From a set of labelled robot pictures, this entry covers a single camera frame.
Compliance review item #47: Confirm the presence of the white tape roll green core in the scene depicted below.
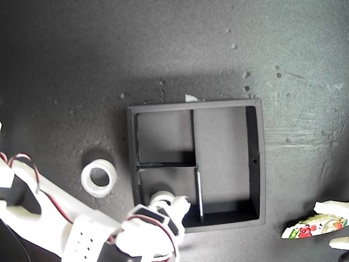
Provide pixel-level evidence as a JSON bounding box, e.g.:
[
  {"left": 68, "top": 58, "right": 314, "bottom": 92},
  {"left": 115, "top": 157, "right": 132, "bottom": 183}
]
[{"left": 149, "top": 190, "right": 178, "bottom": 210}]

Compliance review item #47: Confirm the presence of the snack bar printed wrapper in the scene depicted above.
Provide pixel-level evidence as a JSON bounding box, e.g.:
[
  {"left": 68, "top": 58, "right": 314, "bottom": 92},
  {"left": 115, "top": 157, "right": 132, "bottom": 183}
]
[{"left": 280, "top": 213, "right": 349, "bottom": 240}]

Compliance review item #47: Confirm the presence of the black tray with wells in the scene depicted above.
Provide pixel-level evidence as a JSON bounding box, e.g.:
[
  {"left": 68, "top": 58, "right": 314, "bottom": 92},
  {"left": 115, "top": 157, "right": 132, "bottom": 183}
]
[{"left": 125, "top": 98, "right": 267, "bottom": 234}]

